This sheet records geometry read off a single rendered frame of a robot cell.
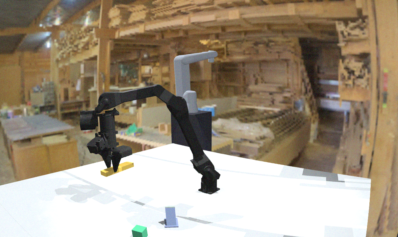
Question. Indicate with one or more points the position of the yellow bar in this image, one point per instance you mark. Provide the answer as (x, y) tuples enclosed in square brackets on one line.
[(123, 166)]

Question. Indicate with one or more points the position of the green block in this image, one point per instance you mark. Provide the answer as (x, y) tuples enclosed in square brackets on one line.
[(139, 231)]

